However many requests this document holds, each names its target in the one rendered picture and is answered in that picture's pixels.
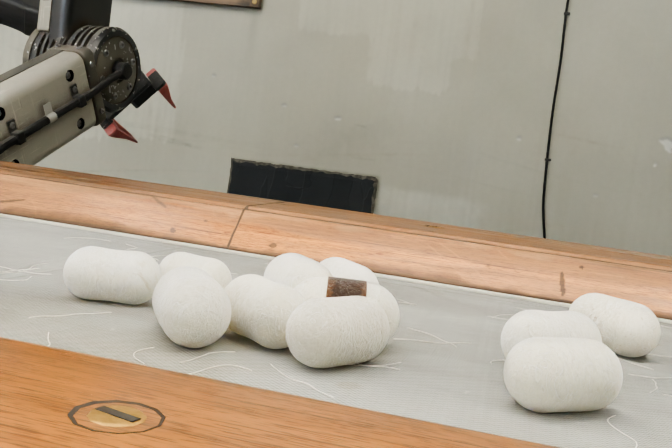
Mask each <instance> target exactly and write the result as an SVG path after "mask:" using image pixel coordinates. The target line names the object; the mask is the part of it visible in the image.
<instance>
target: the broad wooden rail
mask: <svg viewBox="0 0 672 448"><path fill-rule="evenodd" d="M0 214H6V215H13V216H19V217H25V218H31V219H38V220H44V221H50V222H57V223H63V224H69V225H76V226H82V227H88V228H94V229H101V230H107V231H113V232H120V233H126V234H132V235H139V236H145V237H151V238H157V239H164V240H170V241H176V242H183V243H189V244H195V245H202V246H208V247H214V248H220V249H227V250H233V251H239V252H246V253H252V254H258V255H264V256H271V257H278V256H279V255H282V254H286V253H297V254H300V255H303V256H305V257H307V258H310V259H312V260H315V261H317V262H319V263H320V262H321V261H323V260H325V259H327V258H331V257H340V258H344V259H347V260H349V261H352V262H354V263H357V264H360V265H362V266H364V267H366V268H368V269H369V270H371V271H372V272H373V273H378V274H384V275H390V276H397V277H403V278H409V279H416V280H422V281H428V282H435V283H441V284H447V285H453V286H460V287H466V288H472V289H479V290H485V291H491V292H497V293H504V294H510V295H516V296H523V297H529V298H535V299H542V300H548V301H554V302H560V303H567V304H572V303H573V302H574V301H575V300H576V299H577V298H579V297H580V296H582V295H585V294H589V293H599V294H604V295H608V296H612V297H615V298H619V299H624V300H628V301H632V302H635V303H639V304H642V305H644V306H646V307H647V308H649V309H650V310H651V311H652V312H653V313H654V314H655V316H656V317H657V318H661V319H668V320H672V256H665V255H658V254H651V253H644V252H637V251H630V250H623V249H616V248H609V247H602V246H595V245H588V244H581V243H574V242H567V241H560V240H553V239H546V238H539V237H532V236H525V235H518V234H511V233H504V232H497V231H490V230H483V229H476V228H469V227H462V226H455V225H448V224H441V223H434V222H426V221H419V220H412V219H405V218H398V217H391V216H384V215H377V214H370V213H363V212H356V211H349V210H342V209H335V208H328V207H321V206H314V205H307V204H300V203H293V202H286V201H279V200H272V199H265V198H258V197H251V196H244V195H237V194H230V193H223V192H216V191H209V190H202V189H195V188H188V187H181V186H174V185H167V184H160V183H153V182H146V181H139V180H132V179H124V178H117V177H110V176H103V175H96V174H89V173H82V172H75V171H68V170H61V169H54V168H47V167H40V166H33V165H26V164H19V163H12V162H5V161H0Z"/></svg>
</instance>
